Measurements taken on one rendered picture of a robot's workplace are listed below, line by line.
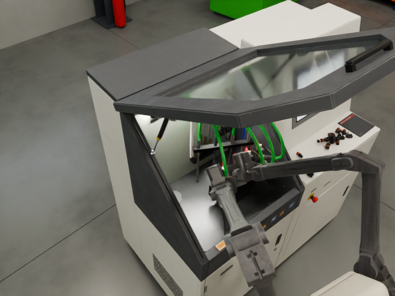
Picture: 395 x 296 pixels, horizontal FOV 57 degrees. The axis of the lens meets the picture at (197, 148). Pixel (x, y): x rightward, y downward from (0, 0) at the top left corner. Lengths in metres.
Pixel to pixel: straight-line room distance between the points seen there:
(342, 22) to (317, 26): 0.16
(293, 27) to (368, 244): 1.15
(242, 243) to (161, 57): 1.10
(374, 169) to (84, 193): 2.40
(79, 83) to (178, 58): 2.69
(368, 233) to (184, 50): 1.14
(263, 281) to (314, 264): 1.93
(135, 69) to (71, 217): 1.66
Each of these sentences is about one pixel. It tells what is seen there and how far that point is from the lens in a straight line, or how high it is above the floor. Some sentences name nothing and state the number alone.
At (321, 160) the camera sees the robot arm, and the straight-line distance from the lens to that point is 1.39.
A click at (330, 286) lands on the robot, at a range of 1.31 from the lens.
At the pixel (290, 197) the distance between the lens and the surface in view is 1.94.
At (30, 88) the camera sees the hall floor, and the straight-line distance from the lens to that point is 4.47.
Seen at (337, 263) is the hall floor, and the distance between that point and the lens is 2.95.
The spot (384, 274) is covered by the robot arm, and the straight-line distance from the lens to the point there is 1.47.
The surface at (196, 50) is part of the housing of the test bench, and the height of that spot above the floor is 1.50.
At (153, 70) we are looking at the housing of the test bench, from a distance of 1.72.
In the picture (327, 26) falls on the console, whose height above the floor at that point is 1.55.
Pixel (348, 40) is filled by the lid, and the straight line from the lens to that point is 1.43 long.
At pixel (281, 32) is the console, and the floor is 1.55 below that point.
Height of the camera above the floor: 2.44
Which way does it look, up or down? 45 degrees down
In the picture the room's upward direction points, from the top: 2 degrees clockwise
